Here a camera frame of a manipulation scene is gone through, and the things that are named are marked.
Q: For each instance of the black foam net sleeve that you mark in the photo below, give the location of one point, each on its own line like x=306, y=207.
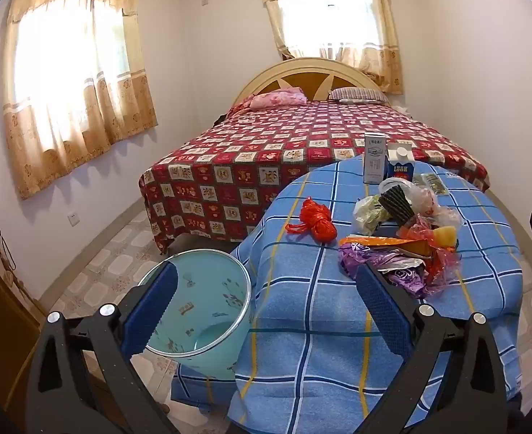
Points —
x=394, y=203

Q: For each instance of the wide beige patterned curtain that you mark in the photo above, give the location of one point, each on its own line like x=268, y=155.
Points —
x=67, y=77

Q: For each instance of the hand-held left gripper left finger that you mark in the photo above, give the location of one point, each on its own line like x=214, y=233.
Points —
x=151, y=312

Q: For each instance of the blue milk carton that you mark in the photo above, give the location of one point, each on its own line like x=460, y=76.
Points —
x=401, y=169

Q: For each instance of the white wall socket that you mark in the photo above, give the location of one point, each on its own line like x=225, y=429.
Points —
x=73, y=218

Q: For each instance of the light teal plastic bin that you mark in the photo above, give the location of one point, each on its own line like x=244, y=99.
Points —
x=212, y=298

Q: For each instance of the pink pillow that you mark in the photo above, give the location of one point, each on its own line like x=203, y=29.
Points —
x=275, y=98

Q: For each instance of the red foam net sleeve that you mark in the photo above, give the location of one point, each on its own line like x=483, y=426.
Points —
x=442, y=266

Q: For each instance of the clear plastic bag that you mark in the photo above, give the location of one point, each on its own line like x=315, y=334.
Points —
x=422, y=199

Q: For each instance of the blue plaid tablecloth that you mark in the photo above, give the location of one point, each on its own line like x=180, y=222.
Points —
x=311, y=289

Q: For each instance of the orange red snack wrapper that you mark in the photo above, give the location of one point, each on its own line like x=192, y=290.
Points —
x=365, y=240

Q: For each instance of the red plastic bag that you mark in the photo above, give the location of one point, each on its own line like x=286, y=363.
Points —
x=318, y=219

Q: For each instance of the white cloth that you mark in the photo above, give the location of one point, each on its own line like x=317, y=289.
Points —
x=401, y=108

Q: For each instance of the bed with red quilt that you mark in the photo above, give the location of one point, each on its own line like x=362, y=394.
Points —
x=248, y=162

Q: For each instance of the cream wooden headboard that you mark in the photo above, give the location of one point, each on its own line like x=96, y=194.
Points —
x=293, y=72

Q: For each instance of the narrow beige patterned curtain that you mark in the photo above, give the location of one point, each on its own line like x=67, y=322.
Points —
x=383, y=54

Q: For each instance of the tall white carton box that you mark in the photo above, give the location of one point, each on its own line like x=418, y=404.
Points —
x=374, y=158

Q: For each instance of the purple plastic bag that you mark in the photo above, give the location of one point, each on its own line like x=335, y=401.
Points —
x=352, y=257

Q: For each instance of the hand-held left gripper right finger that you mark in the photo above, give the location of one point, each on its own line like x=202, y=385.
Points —
x=383, y=307

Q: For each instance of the striped pillow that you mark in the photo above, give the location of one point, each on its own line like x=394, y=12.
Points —
x=356, y=94

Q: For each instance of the yellow wrapper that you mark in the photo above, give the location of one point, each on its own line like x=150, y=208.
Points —
x=446, y=235

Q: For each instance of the flat clear packet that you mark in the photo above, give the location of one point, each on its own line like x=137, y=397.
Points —
x=433, y=184

